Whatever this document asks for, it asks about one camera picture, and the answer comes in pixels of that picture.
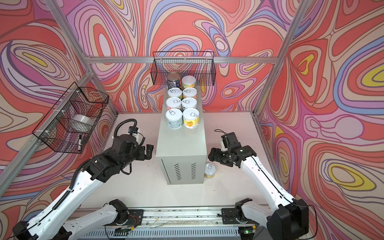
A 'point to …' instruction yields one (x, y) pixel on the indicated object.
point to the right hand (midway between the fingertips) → (216, 162)
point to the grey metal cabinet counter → (181, 153)
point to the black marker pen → (79, 146)
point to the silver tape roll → (83, 118)
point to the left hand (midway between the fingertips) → (146, 145)
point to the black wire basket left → (70, 124)
